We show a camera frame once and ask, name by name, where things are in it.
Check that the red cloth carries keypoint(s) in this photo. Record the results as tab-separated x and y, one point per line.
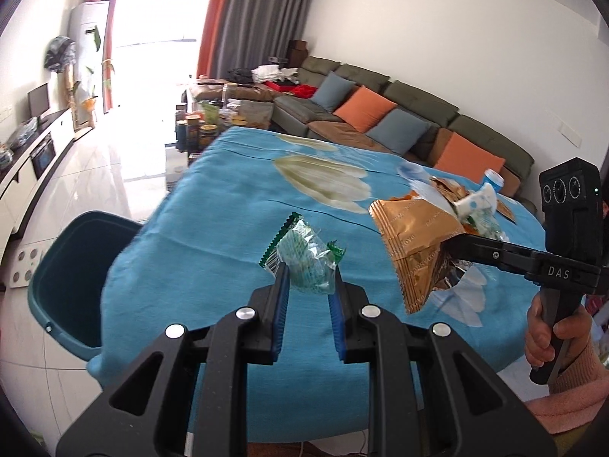
295	90

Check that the white panel with round holes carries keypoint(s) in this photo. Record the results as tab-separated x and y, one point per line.
26	269

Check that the green clear plastic wrapper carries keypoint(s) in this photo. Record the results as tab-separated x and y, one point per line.
304	252

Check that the blue white paper cup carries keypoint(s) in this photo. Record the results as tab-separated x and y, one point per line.
495	181

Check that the orange cushion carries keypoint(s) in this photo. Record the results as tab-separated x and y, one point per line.
466	157
364	108

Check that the person's right hand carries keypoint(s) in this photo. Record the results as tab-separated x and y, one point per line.
534	338

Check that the white standing air conditioner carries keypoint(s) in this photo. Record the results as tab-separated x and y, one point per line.
85	38

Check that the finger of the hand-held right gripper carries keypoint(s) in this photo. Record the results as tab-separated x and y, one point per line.
495	253

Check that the teal plastic trash bin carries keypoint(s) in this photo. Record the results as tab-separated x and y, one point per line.
71	266

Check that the green snack bag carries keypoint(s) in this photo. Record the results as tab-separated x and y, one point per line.
210	112

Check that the blue floral blanket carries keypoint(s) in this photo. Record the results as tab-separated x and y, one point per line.
228	209

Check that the green potted plant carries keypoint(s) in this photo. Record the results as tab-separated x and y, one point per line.
107	69

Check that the grey curtain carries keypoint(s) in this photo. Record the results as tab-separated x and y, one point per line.
266	19

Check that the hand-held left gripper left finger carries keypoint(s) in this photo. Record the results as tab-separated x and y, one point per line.
281	295

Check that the dark hanging ornament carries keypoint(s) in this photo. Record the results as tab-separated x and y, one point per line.
59	54

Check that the orange curtain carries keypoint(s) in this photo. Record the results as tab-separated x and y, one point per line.
211	28

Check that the kraft paper snack bag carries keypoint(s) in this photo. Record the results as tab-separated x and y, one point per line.
254	114

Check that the large blue cushion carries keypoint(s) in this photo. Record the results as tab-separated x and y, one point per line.
397	131

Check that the white dotted wrapper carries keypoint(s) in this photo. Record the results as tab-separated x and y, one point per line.
476	204

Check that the cardboard boxes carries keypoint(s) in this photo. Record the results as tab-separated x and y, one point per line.
298	52

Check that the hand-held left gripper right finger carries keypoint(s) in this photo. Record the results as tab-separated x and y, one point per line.
336	314

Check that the gold snack bag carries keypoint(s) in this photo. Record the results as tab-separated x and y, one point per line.
414	243

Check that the white TV cabinet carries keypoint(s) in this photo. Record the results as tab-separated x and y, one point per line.
28	171

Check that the white wall switch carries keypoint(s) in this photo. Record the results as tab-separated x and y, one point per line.
566	129

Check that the group of food jars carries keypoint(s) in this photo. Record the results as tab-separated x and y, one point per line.
195	133

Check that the small blue cushion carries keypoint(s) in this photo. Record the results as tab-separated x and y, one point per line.
333	91

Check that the person's right forearm pink sleeve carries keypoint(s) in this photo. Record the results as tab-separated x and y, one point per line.
575	390

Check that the crumpled gold wrapper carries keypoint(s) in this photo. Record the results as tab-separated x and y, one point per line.
449	189

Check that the white folded clothes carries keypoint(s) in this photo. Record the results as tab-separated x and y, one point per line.
273	73

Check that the green brown sectional sofa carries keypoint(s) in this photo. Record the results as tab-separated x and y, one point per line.
409	90

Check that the black monitor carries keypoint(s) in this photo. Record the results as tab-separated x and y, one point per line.
38	99

